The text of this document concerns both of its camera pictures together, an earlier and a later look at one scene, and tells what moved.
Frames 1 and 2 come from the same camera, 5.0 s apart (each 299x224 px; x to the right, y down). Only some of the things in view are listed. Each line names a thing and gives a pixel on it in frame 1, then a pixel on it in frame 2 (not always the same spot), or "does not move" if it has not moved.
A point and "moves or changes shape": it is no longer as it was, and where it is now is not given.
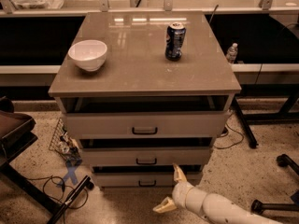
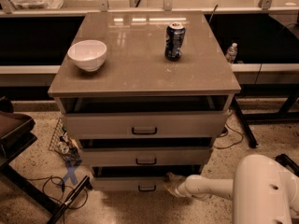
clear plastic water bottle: (232, 53) does not move
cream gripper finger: (178, 174) -> (172, 183)
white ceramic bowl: (88, 54) does not move
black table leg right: (244, 120) does not move
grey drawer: (146, 125) does not move
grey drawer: (143, 182) moves or changes shape
